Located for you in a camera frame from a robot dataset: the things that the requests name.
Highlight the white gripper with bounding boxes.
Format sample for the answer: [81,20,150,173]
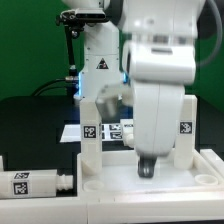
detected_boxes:
[132,81,185,178]

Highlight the white desk top tray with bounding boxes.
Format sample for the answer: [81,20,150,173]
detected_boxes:
[77,150,224,195]

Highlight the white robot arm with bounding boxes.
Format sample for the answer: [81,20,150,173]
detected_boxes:
[63,0,222,178]

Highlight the white marker sheet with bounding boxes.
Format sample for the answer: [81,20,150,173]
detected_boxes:
[60,123,122,143]

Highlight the white L-shaped obstacle wall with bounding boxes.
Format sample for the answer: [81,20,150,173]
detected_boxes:
[0,149,224,224]

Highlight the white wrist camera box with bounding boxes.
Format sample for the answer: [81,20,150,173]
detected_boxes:
[122,41,196,85]

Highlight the black cables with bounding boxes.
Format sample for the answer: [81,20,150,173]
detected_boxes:
[31,77,78,98]

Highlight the black camera on stand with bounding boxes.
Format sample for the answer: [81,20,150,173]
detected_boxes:
[55,8,109,95]

